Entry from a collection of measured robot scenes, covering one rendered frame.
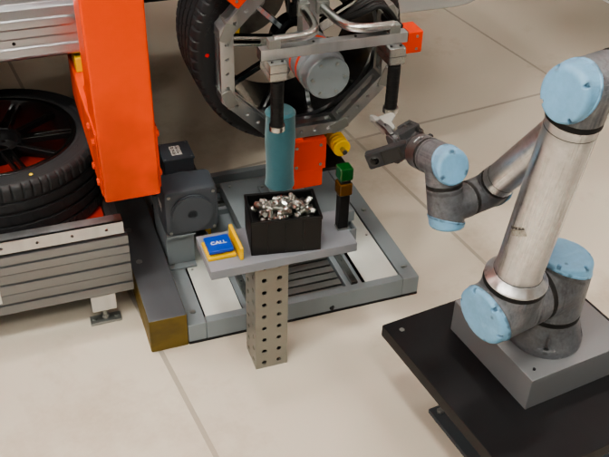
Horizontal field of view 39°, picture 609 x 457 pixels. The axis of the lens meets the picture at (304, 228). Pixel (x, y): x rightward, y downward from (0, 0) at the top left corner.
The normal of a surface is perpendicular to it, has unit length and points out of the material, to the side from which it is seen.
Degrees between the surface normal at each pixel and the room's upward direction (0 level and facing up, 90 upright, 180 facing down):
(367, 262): 0
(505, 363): 90
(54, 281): 90
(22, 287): 90
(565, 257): 5
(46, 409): 0
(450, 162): 69
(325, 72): 90
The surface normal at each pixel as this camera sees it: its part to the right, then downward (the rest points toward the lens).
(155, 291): 0.03, -0.80
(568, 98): -0.81, 0.21
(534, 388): 0.45, 0.54
